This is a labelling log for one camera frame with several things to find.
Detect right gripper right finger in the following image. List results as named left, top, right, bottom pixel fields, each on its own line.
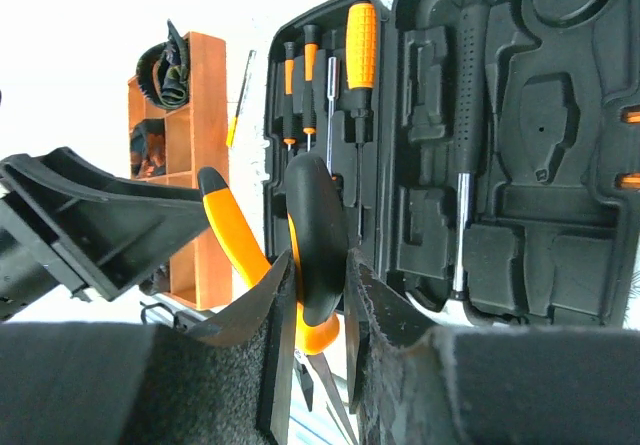
left=344, top=250, right=639, bottom=444

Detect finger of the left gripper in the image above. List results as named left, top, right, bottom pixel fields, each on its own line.
left=1, top=147, right=209, bottom=303

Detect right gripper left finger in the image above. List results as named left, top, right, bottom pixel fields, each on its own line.
left=1, top=253, right=295, bottom=444

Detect orange long-nose pliers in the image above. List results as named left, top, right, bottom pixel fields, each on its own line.
left=198, top=153, right=358, bottom=444

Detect small precision screwdriver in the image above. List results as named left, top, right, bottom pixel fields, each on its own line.
left=303, top=24, right=320, bottom=152
left=283, top=41, right=296, bottom=151

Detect black plastic tool case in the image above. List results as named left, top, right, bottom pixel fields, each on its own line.
left=264, top=0, right=639, bottom=327

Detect black orange handle screwdriver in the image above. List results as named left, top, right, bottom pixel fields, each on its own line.
left=326, top=56, right=340, bottom=174

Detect large orange screwdriver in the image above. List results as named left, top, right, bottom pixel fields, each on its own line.
left=346, top=2, right=377, bottom=244

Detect claw hammer black handle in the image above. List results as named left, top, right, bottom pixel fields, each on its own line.
left=452, top=2, right=490, bottom=299

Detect wooden compartment tray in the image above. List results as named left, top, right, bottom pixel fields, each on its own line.
left=128, top=32, right=233, bottom=310

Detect dark patterned rolled cloth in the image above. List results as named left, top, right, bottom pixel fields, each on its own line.
left=136, top=19, right=190, bottom=111

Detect aluminium front rail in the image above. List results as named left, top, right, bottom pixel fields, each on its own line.
left=139, top=294, right=215, bottom=331

